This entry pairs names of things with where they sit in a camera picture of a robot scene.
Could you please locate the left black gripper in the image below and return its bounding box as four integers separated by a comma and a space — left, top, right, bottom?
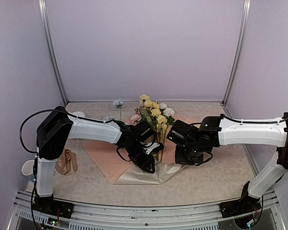
124, 142, 155, 173

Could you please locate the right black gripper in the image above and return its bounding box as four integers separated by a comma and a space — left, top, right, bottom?
175, 141, 204, 165

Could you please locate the pink wrapping paper sheet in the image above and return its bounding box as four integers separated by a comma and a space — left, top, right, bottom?
82, 140, 186, 185

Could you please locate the white fake rose stem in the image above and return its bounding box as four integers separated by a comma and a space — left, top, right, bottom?
159, 103, 175, 125

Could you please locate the pink fake rose stem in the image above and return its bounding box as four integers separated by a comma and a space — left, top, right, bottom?
130, 107, 142, 125

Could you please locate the yellow fake flower stem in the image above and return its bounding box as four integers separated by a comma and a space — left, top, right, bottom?
139, 94, 168, 143

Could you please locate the blue fake flower stem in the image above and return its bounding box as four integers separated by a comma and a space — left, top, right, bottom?
103, 98, 124, 121

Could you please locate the brown ribbon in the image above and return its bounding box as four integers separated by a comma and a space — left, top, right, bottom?
55, 149, 78, 175

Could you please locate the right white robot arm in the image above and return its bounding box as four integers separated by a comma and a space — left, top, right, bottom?
167, 113, 288, 213

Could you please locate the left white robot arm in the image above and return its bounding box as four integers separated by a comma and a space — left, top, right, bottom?
36, 106, 159, 213

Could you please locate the white bowl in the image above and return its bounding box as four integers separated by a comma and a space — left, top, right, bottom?
72, 111, 86, 117

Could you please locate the light blue mug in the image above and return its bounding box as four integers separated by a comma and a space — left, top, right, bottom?
26, 173, 36, 183

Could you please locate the white paper cup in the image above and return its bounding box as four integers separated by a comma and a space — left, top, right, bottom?
21, 160, 35, 176

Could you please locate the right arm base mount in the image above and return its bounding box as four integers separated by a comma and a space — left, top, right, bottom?
219, 181, 262, 218

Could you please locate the front aluminium rail frame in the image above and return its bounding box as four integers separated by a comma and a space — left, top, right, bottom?
4, 191, 287, 230

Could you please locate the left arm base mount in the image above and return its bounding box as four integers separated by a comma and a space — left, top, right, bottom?
33, 195, 74, 219

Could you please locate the right aluminium corner post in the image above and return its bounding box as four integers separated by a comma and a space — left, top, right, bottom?
222, 0, 251, 107

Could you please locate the aluminium corner post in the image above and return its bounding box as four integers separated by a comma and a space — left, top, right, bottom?
222, 0, 251, 107
38, 0, 69, 106

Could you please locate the left aluminium corner post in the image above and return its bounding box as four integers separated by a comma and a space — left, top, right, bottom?
38, 0, 69, 106

